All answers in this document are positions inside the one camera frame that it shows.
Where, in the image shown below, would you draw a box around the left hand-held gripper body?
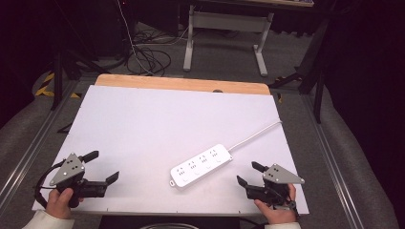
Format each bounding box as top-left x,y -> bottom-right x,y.
49,153 -> 109,209

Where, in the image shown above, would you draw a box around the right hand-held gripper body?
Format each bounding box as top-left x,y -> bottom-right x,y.
245,163 -> 306,207

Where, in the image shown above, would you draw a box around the person's left hand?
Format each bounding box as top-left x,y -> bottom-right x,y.
45,187 -> 85,220

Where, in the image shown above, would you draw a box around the person's right hand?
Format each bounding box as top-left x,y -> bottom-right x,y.
253,183 -> 299,225

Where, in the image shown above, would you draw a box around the white power strip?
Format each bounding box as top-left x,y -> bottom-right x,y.
169,143 -> 234,192

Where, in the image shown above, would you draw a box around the white board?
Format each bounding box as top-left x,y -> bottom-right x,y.
31,84 -> 310,217

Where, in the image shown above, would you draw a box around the black seat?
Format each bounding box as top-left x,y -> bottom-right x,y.
97,215 -> 242,229

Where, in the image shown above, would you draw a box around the yellow black floor tape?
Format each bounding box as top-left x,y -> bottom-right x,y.
34,72 -> 81,99

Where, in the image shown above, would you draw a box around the black metal stand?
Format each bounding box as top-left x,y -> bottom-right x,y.
267,15 -> 332,124
50,0 -> 111,112

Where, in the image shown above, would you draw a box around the wooden desk top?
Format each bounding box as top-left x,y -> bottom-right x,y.
197,0 -> 315,9

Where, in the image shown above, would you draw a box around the white power strip cable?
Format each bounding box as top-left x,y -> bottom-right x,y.
227,119 -> 284,153

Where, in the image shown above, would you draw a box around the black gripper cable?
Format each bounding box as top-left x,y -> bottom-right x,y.
33,159 -> 67,210

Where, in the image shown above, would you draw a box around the metal floor rail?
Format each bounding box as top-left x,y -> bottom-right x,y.
0,79 -> 81,209
301,94 -> 355,229

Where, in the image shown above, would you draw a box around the black coiled floor cables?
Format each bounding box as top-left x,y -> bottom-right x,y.
126,28 -> 173,77

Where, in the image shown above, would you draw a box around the white thin cable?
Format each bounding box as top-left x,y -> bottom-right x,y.
116,0 -> 155,76

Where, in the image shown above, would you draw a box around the white metal desk frame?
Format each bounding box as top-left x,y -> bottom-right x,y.
182,4 -> 275,77

